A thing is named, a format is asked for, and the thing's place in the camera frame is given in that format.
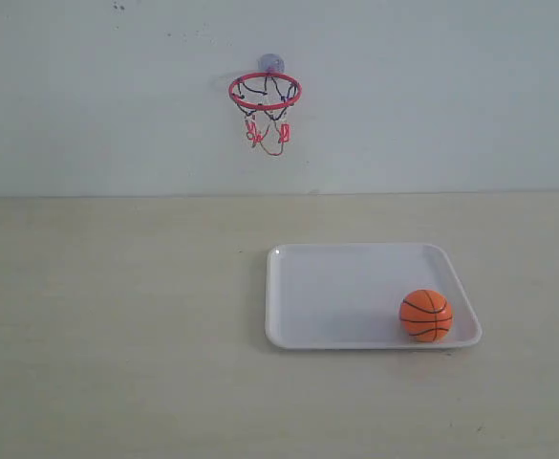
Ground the small orange toy basketball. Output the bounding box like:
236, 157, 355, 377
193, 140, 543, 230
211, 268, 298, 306
398, 289, 453, 343

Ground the red mini basketball hoop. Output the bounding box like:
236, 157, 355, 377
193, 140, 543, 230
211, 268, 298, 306
227, 72, 303, 157

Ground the white rectangular plastic tray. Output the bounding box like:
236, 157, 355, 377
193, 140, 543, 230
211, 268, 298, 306
265, 243, 483, 351

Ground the clear suction cup mount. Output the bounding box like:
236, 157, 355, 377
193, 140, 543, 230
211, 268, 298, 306
258, 54, 285, 74

